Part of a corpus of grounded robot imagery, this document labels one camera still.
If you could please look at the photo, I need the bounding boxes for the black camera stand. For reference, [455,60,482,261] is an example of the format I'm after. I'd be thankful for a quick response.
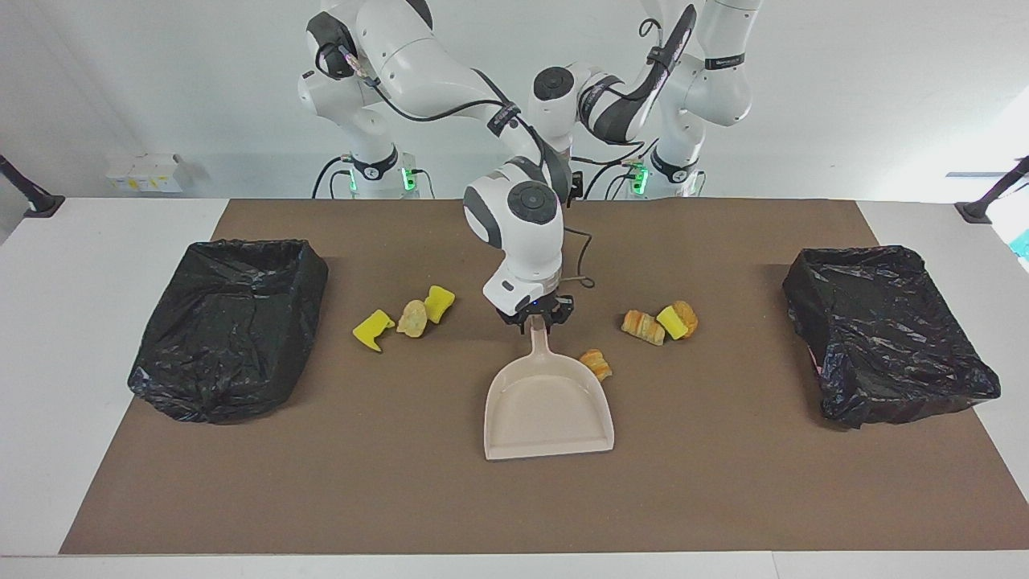
[955,155,1029,224]
[0,154,66,219]

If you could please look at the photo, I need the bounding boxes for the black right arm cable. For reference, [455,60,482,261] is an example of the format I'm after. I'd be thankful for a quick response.
[315,40,597,289]

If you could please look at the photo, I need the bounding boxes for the brown table mat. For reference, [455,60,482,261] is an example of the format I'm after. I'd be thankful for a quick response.
[59,199,1029,556]

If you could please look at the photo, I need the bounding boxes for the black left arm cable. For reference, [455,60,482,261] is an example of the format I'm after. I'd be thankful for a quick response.
[575,4,700,166]

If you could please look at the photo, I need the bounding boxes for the striped orange bread roll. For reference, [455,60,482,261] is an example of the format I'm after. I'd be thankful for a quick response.
[621,310,667,347]

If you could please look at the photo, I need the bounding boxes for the black base cable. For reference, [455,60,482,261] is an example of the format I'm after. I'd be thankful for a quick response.
[312,155,355,199]
[583,153,644,200]

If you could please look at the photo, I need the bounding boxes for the bin with black trash bag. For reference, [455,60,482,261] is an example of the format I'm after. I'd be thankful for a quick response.
[127,238,330,425]
[782,245,1002,429]

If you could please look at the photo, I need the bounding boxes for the pale round bread lump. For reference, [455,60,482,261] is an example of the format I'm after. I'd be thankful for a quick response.
[396,299,428,339]

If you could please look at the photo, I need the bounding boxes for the yellow sponge piece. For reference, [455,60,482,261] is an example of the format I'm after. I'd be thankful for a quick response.
[656,305,691,340]
[424,285,456,324]
[352,309,396,353]

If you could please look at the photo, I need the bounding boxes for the beige plastic dustpan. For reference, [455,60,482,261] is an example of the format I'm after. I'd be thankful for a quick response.
[483,318,616,462]

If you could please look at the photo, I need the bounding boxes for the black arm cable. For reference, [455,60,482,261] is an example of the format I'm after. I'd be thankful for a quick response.
[575,4,700,166]
[315,40,597,289]

